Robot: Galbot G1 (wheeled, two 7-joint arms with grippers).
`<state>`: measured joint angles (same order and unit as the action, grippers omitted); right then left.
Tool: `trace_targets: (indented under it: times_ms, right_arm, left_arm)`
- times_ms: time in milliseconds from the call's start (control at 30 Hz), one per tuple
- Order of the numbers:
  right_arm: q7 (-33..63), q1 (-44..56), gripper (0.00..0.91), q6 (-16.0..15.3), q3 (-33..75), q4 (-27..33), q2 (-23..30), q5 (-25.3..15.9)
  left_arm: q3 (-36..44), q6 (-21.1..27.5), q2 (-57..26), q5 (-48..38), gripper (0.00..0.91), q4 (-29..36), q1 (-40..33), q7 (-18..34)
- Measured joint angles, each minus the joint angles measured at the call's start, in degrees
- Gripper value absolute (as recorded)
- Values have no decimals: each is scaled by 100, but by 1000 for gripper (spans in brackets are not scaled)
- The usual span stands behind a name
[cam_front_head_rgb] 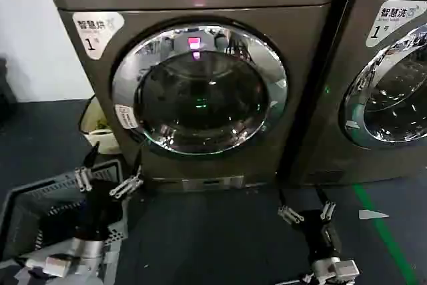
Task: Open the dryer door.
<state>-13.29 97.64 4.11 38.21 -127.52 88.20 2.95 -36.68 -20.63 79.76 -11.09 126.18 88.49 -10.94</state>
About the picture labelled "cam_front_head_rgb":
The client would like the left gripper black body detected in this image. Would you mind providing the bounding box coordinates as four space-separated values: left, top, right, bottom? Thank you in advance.
73 180 125 242

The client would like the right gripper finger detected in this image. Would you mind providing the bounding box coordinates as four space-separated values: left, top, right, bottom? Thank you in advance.
316 187 336 222
277 191 305 225

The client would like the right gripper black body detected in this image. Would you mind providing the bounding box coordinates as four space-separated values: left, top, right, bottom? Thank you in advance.
299 209 342 263

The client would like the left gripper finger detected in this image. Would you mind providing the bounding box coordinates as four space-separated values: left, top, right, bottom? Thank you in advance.
74 141 100 194
109 164 145 198

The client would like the white plastic bin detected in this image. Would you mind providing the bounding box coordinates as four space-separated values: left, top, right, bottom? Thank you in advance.
79 93 120 156

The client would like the green floor tape line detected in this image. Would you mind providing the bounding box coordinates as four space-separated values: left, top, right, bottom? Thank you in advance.
353 183 420 285

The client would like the grey plastic laundry basket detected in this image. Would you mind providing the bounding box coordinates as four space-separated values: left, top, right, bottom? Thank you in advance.
0 159 130 285

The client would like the small white door label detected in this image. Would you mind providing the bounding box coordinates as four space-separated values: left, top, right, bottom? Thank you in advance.
113 103 139 130

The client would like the grey front-load dryer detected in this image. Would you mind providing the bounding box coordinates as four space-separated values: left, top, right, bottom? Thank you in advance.
41 0 363 195

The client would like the round glass dryer door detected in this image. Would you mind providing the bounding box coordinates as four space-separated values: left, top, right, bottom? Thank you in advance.
111 23 290 160

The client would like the round glass washer door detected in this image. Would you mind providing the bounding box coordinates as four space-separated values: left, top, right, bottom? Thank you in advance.
338 23 427 152

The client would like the grey front-load washer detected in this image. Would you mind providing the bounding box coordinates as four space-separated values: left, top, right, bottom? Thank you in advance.
289 0 427 188

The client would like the white washer number sticker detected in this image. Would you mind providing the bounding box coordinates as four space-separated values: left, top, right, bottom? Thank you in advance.
365 0 427 49

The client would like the black object by wall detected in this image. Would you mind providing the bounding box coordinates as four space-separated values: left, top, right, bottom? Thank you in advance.
0 57 18 116

